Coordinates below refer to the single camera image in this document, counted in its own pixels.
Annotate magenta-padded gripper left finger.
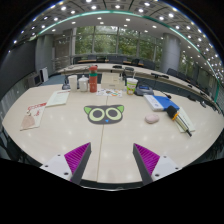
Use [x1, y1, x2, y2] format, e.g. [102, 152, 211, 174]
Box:
[39, 142, 92, 186]

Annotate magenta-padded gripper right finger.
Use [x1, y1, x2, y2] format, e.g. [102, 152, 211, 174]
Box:
[132, 143, 183, 187]

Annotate pink computer mouse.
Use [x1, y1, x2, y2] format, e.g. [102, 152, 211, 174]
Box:
[144, 113, 161, 125]

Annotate cat-face mouse pad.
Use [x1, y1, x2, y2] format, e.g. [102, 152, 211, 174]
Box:
[83, 104, 125, 126]

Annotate white printed paper sheet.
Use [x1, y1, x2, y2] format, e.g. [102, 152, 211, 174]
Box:
[174, 106, 197, 134]

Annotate red and white leaflet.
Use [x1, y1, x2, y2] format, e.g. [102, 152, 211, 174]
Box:
[19, 101, 48, 131]

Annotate blue and white book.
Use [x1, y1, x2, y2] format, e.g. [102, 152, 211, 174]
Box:
[143, 94, 181, 112]

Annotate white laminated sheet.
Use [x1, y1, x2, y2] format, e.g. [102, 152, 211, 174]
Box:
[45, 89, 71, 108]

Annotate black gooseneck microphone console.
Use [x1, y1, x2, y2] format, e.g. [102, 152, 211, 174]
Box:
[134, 83, 172, 100]

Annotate small black microphone base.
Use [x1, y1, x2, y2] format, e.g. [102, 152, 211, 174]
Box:
[61, 78, 71, 91]

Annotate white paper cup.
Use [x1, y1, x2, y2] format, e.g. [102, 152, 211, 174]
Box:
[67, 74, 79, 91]

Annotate green-white drink cup with straw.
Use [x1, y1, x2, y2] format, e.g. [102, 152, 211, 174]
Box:
[125, 70, 139, 96]

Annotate colourful sticker sheet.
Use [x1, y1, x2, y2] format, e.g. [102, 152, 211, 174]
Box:
[96, 88, 124, 98]

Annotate black desk microphone units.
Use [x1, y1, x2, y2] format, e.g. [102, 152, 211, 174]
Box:
[112, 64, 170, 80]

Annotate red thermos bottle green band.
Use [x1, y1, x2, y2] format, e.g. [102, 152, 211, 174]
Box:
[88, 65, 99, 94]

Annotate long curved conference desk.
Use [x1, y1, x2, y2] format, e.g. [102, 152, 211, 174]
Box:
[58, 63, 214, 101]

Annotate beige cardboard box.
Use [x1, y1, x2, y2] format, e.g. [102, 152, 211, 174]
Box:
[100, 72, 126, 90]

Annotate dark office chairs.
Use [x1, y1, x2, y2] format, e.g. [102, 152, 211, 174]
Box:
[72, 54, 214, 101]

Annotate ceiling lights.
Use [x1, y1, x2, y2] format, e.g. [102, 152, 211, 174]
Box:
[6, 0, 224, 84]

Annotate black handheld microphone orange ring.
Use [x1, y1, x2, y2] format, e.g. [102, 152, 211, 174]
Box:
[165, 105, 193, 138]

